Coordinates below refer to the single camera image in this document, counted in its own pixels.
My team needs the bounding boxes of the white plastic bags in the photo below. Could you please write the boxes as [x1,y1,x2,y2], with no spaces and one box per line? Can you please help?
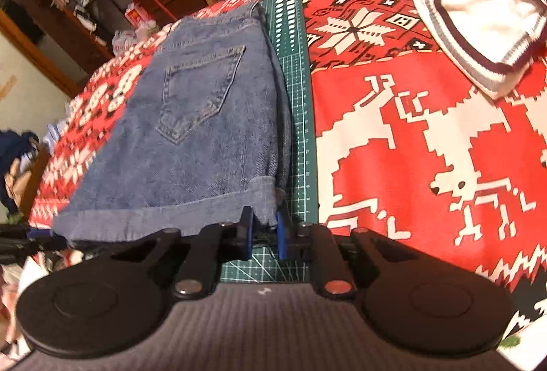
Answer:
[112,23,161,55]

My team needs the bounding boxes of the red patterned blanket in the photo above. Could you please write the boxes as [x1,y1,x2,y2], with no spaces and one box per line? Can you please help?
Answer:
[28,0,547,355]

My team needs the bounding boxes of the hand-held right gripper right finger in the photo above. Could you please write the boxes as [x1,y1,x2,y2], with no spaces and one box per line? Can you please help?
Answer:
[277,211,428,299]

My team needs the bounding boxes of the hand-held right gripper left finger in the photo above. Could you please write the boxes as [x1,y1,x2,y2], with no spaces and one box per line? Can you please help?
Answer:
[111,206,257,299]

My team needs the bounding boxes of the red white box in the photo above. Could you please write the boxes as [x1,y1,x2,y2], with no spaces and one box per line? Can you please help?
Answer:
[125,1,148,30]

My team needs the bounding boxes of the dark blue fluffy cloth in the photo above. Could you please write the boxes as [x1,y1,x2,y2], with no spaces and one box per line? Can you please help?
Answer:
[0,131,41,184]

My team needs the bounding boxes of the green cutting mat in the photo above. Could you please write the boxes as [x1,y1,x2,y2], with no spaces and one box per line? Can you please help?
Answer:
[220,0,321,284]

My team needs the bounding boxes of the wooden door frame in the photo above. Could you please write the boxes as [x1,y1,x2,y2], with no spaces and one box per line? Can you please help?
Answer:
[0,0,116,98]

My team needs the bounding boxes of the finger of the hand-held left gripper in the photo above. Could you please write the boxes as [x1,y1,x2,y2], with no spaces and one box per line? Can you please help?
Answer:
[0,224,71,265]

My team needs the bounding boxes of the blue denim shorts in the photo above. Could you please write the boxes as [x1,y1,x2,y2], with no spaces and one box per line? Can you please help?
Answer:
[51,5,293,248]

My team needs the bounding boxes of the white knit vest striped trim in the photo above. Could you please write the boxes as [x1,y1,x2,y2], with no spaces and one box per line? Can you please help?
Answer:
[411,0,547,100]

